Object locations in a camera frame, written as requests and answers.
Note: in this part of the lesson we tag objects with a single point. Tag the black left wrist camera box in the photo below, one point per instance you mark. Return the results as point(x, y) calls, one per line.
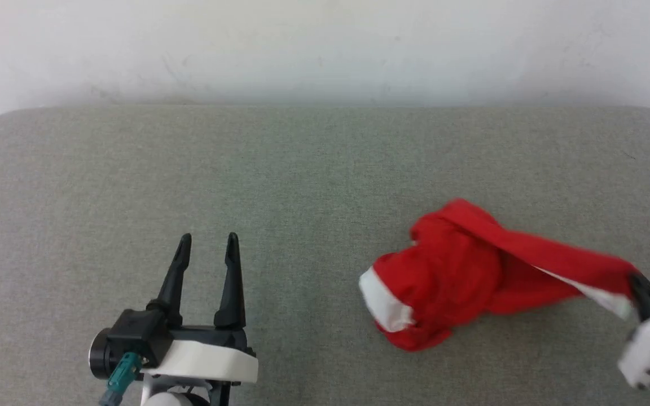
point(133, 338)

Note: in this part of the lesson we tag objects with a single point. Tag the grey fabric sofa cushion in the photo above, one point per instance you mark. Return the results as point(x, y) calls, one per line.
point(313, 186)

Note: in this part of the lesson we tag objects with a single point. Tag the teal left camera connector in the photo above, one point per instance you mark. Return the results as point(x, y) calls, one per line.
point(123, 375)

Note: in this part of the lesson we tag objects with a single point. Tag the red garment with white stripe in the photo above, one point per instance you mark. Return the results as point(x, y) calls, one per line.
point(449, 276)

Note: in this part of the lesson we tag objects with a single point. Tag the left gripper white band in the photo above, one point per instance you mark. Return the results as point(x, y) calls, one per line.
point(206, 360)

